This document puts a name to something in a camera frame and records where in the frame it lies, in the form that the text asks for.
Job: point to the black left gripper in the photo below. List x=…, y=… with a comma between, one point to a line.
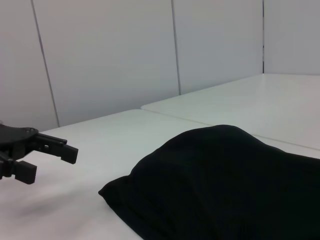
x=13, y=145

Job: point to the black shirt with FREE print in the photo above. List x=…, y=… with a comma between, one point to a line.
x=225, y=185

